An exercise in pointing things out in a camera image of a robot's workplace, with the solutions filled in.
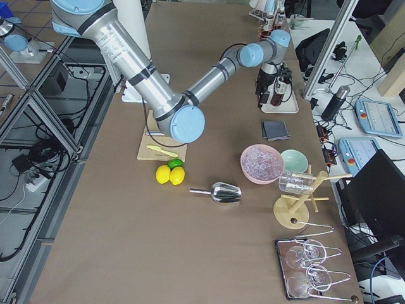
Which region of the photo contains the yellow lemon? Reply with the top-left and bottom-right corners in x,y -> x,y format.
170,167 -> 185,186
155,165 -> 171,184

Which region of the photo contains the clear glass jar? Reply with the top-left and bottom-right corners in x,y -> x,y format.
278,171 -> 316,194

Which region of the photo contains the black thermos bottle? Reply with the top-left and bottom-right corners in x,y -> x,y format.
321,85 -> 351,122

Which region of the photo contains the right yellow lemon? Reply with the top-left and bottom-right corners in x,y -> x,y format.
170,167 -> 185,186

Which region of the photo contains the copper wire bottle basket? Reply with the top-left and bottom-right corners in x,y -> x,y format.
258,16 -> 285,41

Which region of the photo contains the blue teach pendant lower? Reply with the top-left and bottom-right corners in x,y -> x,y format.
338,137 -> 380,176

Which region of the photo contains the metal ice scoop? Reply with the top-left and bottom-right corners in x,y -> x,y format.
189,182 -> 242,203

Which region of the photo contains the black tray with glasses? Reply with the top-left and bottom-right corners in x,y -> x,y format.
275,238 -> 359,303

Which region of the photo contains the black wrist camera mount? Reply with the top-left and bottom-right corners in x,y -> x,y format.
278,64 -> 292,93

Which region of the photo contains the wooden cutting board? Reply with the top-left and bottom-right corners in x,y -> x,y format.
136,109 -> 188,162

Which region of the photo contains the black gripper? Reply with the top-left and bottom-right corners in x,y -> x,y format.
255,65 -> 278,108

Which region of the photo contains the pink bowl of ice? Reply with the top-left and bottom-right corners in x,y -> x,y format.
240,144 -> 285,185

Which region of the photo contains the blue teach pendant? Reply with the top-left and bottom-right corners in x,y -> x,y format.
338,137 -> 380,176
354,99 -> 403,138

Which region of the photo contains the tea bottle white cap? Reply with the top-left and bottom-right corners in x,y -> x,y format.
270,77 -> 285,106

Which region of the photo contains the blue teach pendant upper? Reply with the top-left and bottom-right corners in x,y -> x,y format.
354,99 -> 403,138

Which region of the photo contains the white rectangular tray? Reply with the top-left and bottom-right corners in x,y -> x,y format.
261,84 -> 299,114

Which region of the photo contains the left yellow lemon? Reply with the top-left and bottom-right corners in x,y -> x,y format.
155,165 -> 171,184

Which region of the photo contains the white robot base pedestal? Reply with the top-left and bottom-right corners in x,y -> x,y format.
112,0 -> 170,104

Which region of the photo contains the aluminium frame post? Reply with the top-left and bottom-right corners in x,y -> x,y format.
302,0 -> 358,101

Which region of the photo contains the yellow plastic knife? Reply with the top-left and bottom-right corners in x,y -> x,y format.
146,144 -> 178,158

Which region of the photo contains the green lime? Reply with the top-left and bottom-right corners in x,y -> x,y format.
168,158 -> 183,170

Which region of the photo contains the upside down wine glass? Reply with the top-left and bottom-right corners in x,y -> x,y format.
285,239 -> 327,269

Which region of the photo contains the dark grey folded cloth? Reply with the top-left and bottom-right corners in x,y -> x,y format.
262,120 -> 290,141

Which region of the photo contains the black monitor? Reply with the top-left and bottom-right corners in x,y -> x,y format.
335,149 -> 404,267

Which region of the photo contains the white cup rack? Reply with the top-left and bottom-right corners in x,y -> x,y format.
249,0 -> 284,20

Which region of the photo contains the green bowl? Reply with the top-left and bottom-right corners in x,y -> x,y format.
281,149 -> 309,173

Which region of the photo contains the wooden cup tree stand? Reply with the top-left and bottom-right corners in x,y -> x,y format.
273,166 -> 352,229

